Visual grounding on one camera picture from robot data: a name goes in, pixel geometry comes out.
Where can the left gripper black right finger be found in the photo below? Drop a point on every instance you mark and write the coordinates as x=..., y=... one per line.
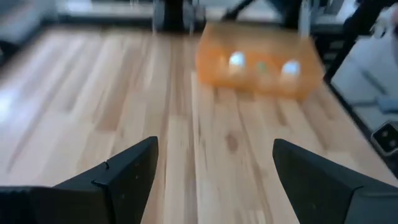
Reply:
x=311, y=193

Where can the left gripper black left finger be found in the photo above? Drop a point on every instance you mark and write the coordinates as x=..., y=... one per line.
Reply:
x=124, y=186

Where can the orange translucent plastic basket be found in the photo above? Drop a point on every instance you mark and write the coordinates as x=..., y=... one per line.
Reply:
x=267, y=84

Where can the black device box with screws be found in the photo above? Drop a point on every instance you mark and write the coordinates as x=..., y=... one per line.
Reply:
x=387, y=138

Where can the silver aluminium extrusion bar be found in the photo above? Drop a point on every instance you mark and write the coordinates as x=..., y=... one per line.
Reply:
x=304, y=18

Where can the black vertical frame post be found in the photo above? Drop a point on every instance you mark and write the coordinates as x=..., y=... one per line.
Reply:
x=290, y=12

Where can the black diagonal frame brace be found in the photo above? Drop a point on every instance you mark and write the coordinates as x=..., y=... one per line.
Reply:
x=236, y=11

